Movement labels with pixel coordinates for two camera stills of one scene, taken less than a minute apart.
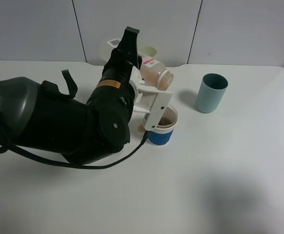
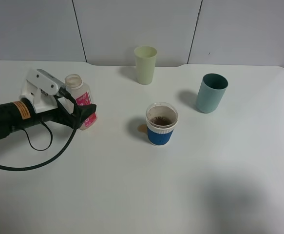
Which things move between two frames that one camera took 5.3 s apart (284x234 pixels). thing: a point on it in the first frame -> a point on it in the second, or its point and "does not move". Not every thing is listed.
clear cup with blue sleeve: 162,135 does not move
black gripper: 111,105 -> 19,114
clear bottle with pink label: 153,73 -> 81,94
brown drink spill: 141,128 does not move
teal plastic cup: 211,91 does not move
